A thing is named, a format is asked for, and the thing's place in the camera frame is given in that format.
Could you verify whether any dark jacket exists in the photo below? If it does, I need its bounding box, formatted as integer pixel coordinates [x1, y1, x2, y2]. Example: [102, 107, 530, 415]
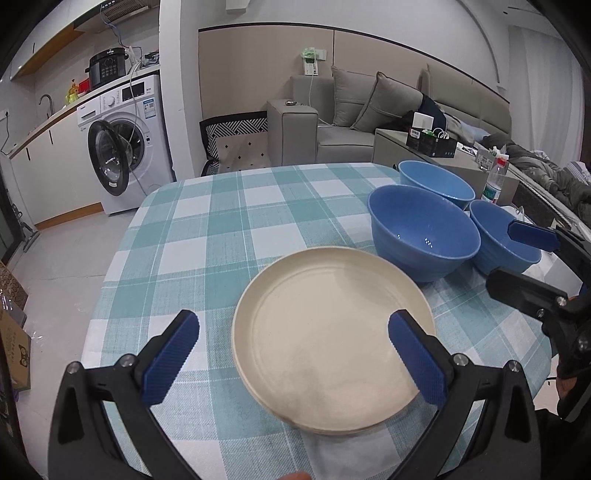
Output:
[501, 143, 591, 227]

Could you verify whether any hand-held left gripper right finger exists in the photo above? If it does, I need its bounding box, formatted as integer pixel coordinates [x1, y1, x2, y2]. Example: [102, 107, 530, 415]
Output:
[388, 309, 542, 480]

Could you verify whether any blue ribbed bowl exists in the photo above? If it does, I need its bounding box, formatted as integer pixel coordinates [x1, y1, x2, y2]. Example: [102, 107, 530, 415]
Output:
[468, 200, 542, 276]
[398, 160, 476, 210]
[368, 185, 482, 283]

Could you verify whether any black framed glass door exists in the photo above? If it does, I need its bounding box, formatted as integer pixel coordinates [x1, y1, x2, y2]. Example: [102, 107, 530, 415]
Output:
[0, 161, 24, 264]

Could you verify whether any beige round plate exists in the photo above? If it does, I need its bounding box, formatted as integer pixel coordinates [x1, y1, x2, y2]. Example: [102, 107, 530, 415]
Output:
[232, 247, 437, 432]
[259, 397, 407, 438]

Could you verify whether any black cardboard box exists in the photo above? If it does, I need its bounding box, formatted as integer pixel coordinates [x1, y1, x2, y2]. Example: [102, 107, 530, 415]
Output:
[406, 129, 459, 158]

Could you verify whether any steel range hood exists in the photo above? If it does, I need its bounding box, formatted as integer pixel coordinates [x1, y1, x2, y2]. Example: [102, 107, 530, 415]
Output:
[99, 0, 160, 24]

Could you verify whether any grey fabric sofa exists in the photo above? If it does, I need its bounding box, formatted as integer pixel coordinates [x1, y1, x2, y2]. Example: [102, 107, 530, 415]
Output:
[267, 65, 513, 168]

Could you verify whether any white wall socket panel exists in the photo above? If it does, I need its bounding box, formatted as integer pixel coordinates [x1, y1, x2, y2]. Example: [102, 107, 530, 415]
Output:
[298, 46, 328, 77]

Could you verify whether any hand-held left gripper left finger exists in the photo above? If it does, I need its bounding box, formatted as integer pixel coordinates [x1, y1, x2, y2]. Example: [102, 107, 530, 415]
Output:
[47, 309, 200, 480]

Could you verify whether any grey side cabinet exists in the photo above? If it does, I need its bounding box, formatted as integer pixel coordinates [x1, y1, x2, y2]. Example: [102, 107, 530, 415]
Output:
[373, 128, 520, 204]

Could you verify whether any white wall cabinet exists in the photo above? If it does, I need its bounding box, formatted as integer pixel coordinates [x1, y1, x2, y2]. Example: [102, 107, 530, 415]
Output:
[9, 0, 162, 81]

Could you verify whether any black white striped cushion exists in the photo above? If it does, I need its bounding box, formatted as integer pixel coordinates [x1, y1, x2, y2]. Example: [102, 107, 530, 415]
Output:
[199, 116, 269, 176]

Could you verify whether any brown patterned flat box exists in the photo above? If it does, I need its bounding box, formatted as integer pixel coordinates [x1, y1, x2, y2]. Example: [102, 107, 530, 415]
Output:
[0, 263, 28, 324]

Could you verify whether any black electric pressure cooker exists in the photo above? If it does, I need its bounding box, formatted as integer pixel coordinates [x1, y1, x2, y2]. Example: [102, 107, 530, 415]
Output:
[85, 47, 129, 89]

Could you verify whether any white kitchen base cabinet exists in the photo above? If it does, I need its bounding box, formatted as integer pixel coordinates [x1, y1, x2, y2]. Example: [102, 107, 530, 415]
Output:
[9, 99, 105, 227]

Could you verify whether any clear plastic water bottle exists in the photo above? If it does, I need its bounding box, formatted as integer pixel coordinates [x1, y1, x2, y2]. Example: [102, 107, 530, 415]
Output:
[481, 156, 510, 205]

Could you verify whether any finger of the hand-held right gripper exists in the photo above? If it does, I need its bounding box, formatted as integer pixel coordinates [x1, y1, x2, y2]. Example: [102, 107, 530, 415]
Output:
[507, 220, 591, 296]
[486, 268, 570, 325]

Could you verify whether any grey sofa cushion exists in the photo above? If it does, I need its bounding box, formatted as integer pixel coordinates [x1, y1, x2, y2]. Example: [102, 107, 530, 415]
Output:
[352, 71, 424, 134]
[330, 66, 377, 129]

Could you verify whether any teal white checked tablecloth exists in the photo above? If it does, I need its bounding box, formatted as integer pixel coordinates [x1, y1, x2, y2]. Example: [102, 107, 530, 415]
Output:
[81, 162, 555, 480]

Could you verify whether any white front-load washing machine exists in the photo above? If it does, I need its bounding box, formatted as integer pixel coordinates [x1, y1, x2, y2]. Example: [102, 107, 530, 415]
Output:
[76, 74, 176, 217]

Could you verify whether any grey floor mop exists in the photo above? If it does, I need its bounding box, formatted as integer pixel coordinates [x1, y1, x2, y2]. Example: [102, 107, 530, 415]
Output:
[14, 210, 40, 252]

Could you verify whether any brown cardboard box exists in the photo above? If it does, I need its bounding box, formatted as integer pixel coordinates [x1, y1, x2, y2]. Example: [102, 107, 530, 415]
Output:
[0, 307, 33, 391]

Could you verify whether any beige diamond-dotted cushion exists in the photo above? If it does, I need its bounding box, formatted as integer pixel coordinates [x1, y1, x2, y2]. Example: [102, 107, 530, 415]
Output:
[216, 131, 273, 174]

